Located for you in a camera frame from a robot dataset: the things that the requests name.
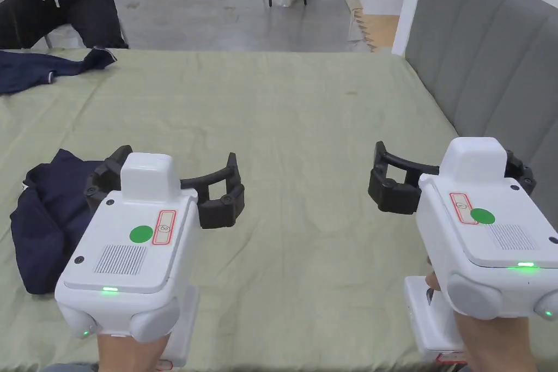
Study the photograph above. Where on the dark blue garment with striped trim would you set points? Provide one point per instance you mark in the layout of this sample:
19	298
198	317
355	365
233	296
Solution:
30	73

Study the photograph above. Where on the grey padded headboard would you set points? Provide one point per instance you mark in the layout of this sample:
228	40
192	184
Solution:
484	62

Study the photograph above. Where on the person's right hand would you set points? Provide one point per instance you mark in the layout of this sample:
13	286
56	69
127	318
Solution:
501	346

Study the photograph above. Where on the person's left hand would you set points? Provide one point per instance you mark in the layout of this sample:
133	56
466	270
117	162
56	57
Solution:
130	354

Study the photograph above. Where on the bed with pale green sheet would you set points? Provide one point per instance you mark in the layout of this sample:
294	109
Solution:
296	128

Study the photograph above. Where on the dark blue shirt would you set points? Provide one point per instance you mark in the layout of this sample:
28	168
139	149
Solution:
48	219

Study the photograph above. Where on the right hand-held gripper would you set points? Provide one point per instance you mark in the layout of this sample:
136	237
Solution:
488	241

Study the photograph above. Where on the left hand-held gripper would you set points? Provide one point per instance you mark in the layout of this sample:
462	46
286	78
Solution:
130	254

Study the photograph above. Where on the flat cardboard sheet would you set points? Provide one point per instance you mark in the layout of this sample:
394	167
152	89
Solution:
375	19

